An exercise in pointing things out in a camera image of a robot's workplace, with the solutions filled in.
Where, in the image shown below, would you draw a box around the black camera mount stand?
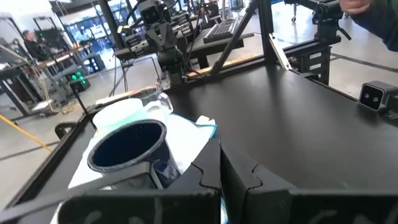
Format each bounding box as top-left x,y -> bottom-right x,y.
284,0 -> 353,85

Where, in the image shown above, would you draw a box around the clear glass footed mug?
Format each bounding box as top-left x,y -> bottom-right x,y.
136,86 -> 174,115

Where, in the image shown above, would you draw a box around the person's hand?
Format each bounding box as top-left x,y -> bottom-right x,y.
338,0 -> 373,16

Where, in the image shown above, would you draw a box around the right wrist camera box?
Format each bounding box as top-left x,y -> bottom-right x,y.
138,1 -> 165,26

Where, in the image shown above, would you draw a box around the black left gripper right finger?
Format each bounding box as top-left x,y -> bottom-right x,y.
221,142 -> 398,224

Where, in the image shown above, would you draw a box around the silver metal bracket strip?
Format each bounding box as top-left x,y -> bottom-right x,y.
268,32 -> 294,72

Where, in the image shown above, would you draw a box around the person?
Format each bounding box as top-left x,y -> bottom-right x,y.
21,29 -> 48,62

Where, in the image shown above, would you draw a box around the black box green lights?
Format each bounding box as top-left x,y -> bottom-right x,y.
66,70 -> 91,93

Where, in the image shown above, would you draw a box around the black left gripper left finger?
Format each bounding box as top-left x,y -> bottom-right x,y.
57,138 -> 222,224

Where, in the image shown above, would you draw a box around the grey table-level camera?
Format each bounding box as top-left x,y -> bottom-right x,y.
358,80 -> 398,113

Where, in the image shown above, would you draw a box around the black curved handle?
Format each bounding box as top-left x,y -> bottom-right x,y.
55,121 -> 78,140

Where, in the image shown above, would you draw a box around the dark blue enamel mug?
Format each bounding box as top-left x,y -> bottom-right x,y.
87,119 -> 182,191

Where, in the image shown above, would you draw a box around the black rig frame struts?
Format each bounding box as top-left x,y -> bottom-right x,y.
211,0 -> 277,76

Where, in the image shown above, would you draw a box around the black dangling cables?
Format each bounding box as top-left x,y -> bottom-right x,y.
108,55 -> 130,98

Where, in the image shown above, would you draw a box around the black computer keyboard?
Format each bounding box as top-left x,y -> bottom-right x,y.
203,17 -> 241,44

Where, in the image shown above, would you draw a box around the white cloth teal trim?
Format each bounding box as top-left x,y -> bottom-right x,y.
68,113 -> 218,191

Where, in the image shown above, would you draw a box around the teal and white cup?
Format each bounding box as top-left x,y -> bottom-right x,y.
92,98 -> 156,138

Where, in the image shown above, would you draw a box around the black desk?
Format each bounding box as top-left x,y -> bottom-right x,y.
188,17 -> 256,70

